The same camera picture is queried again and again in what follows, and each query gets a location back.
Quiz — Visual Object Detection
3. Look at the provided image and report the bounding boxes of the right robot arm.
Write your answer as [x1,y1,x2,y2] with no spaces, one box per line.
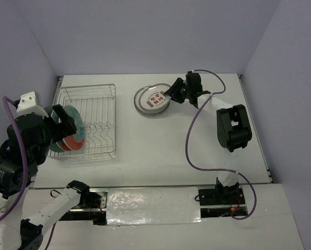
[164,69,252,204]

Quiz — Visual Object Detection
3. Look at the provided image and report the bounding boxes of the white plate red characters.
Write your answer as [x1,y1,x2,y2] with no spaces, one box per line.
[134,83,171,117]

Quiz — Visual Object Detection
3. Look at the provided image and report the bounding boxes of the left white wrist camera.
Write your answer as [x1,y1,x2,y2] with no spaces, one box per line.
[17,91,48,117]

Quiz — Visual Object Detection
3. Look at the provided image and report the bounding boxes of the purple cable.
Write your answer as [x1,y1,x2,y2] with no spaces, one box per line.
[0,96,57,250]
[185,69,257,221]

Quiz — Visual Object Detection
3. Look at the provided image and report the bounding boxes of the black metal base rail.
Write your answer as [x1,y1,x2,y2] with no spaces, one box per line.
[60,186,248,226]

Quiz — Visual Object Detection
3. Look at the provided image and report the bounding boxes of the red and teal floral plate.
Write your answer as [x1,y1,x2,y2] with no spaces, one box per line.
[60,104,86,151]

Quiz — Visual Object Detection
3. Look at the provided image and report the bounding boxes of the silver foil tape patch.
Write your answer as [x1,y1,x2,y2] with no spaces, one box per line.
[106,187,202,226]

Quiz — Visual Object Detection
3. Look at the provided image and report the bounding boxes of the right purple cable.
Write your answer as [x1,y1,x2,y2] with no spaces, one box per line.
[185,69,257,221]

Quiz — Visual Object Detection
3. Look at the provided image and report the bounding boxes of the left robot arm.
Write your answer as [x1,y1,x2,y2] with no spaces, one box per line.
[0,105,91,249]

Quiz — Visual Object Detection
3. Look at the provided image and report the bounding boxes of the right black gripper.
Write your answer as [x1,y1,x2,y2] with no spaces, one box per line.
[164,77,192,104]

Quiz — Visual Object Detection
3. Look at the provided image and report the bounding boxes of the metal wire dish rack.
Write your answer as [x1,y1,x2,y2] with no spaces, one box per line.
[48,84,116,160]

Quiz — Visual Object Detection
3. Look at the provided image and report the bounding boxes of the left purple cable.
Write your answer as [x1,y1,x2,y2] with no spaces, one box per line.
[0,96,57,250]

